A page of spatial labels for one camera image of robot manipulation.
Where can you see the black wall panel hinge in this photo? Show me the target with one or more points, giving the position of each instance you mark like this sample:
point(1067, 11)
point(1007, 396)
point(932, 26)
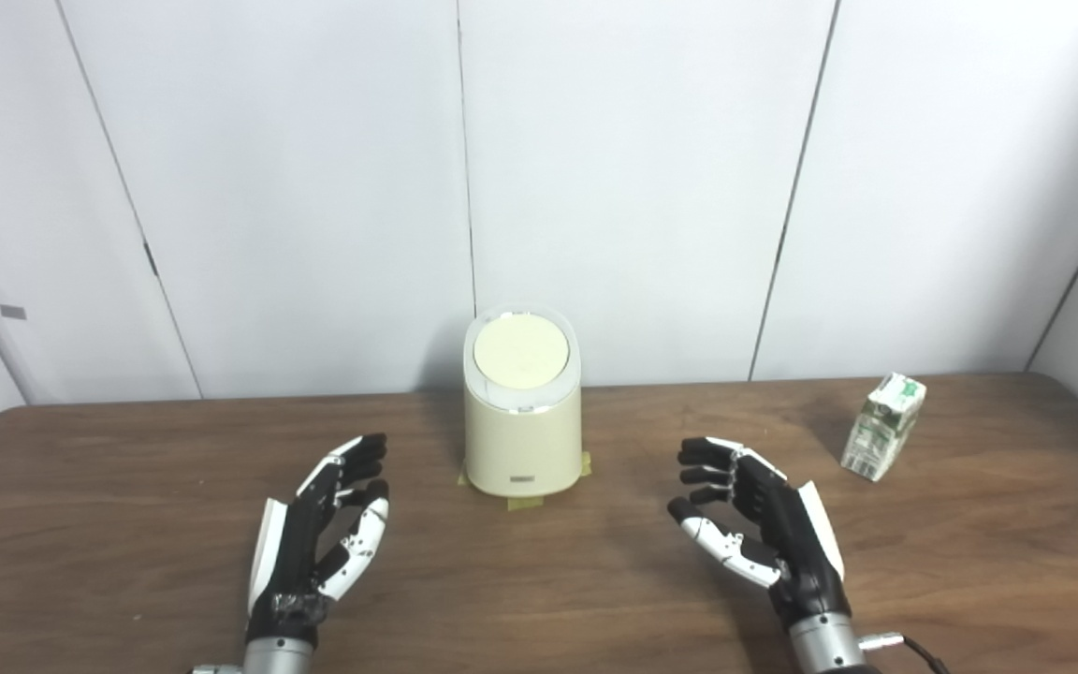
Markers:
point(151, 260)

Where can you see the cream round bin lid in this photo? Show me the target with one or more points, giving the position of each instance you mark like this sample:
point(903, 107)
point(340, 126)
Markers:
point(520, 353)

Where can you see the gray wall label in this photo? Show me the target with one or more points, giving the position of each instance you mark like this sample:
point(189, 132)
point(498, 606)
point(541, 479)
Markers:
point(12, 312)

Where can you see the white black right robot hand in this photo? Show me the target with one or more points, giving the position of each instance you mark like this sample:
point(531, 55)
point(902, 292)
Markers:
point(787, 534)

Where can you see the cream-colored bin body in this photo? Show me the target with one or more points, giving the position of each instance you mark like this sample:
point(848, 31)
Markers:
point(520, 440)

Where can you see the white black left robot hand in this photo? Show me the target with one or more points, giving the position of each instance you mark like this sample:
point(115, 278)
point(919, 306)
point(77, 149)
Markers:
point(282, 552)

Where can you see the green white milk carton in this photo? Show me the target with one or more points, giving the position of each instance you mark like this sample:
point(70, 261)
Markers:
point(881, 426)

